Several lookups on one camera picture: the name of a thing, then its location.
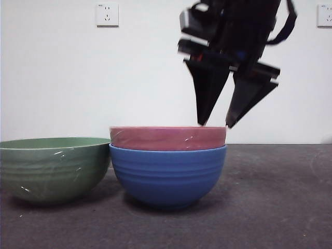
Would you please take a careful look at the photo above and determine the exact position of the white wall socket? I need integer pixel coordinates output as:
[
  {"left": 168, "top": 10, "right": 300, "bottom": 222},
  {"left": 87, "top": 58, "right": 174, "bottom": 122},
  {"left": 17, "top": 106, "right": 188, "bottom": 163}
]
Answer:
[
  {"left": 316, "top": 4, "right": 332, "bottom": 29},
  {"left": 95, "top": 3, "right": 120, "bottom": 28}
]

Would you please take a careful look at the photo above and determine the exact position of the green ribbed bowl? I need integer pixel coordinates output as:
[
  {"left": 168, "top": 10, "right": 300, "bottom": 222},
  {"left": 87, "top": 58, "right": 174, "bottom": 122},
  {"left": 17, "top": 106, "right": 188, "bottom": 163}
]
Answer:
[{"left": 0, "top": 137, "right": 112, "bottom": 207}]

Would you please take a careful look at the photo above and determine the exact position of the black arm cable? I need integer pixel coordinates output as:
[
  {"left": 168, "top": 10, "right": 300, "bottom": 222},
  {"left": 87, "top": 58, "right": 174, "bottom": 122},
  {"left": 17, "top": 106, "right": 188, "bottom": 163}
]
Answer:
[{"left": 267, "top": 0, "right": 298, "bottom": 45}]

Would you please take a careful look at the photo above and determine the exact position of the red ribbed bowl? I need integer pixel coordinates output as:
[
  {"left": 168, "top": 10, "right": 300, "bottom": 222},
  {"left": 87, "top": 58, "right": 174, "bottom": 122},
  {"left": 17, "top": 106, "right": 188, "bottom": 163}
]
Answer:
[{"left": 109, "top": 126, "right": 228, "bottom": 150}]

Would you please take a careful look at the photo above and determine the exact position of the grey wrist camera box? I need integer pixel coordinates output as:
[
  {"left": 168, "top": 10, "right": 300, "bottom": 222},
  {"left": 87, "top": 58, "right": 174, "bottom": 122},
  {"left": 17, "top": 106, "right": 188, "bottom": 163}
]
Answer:
[{"left": 179, "top": 9, "right": 219, "bottom": 37}]

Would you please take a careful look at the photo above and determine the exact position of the blue ribbed bowl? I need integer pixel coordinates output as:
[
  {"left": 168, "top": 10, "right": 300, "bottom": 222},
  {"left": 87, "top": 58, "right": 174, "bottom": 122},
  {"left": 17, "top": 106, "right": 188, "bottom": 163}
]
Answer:
[{"left": 108, "top": 143, "right": 228, "bottom": 211}]

